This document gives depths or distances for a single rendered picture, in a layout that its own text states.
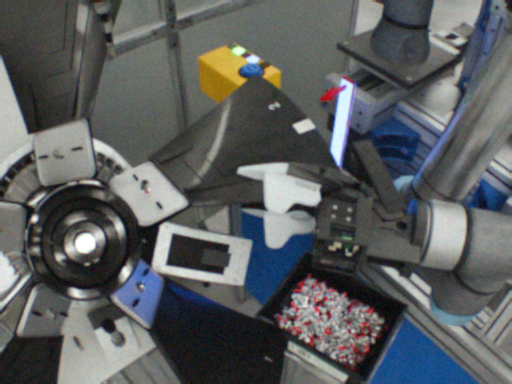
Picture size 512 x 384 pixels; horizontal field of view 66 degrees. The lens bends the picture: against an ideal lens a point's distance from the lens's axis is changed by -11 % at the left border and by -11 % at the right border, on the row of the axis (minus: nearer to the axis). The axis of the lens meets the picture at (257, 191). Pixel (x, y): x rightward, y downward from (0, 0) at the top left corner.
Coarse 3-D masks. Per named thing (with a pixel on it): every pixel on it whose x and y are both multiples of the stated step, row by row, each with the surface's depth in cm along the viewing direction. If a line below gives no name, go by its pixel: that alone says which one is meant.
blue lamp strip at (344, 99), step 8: (344, 80) 65; (344, 96) 67; (344, 104) 68; (344, 112) 69; (336, 120) 71; (344, 120) 70; (336, 128) 72; (344, 128) 71; (336, 136) 73; (336, 144) 74; (336, 152) 76; (336, 160) 77
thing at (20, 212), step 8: (0, 208) 40; (8, 208) 40; (16, 208) 40; (24, 208) 41; (0, 216) 41; (8, 216) 41; (16, 216) 41; (24, 216) 41; (0, 224) 42; (8, 224) 42; (16, 224) 42; (24, 224) 43; (0, 232) 43; (8, 232) 43; (16, 232) 43; (0, 240) 44; (8, 240) 44; (16, 240) 44; (0, 248) 45; (8, 248) 45; (16, 248) 45
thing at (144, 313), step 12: (144, 264) 53; (132, 276) 50; (156, 276) 54; (132, 288) 49; (156, 288) 53; (120, 300) 46; (132, 300) 48; (144, 300) 49; (156, 300) 51; (132, 312) 46; (144, 312) 48; (144, 324) 47
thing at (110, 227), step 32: (32, 192) 48; (64, 192) 40; (96, 192) 41; (32, 224) 38; (64, 224) 40; (96, 224) 42; (128, 224) 43; (32, 256) 38; (64, 256) 40; (96, 256) 42; (128, 256) 43; (64, 288) 40; (96, 288) 41
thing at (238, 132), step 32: (256, 96) 63; (192, 128) 58; (224, 128) 58; (256, 128) 59; (288, 128) 60; (160, 160) 53; (192, 160) 54; (224, 160) 54; (256, 160) 55; (288, 160) 57; (320, 160) 59; (192, 192) 50; (224, 192) 51; (256, 192) 53
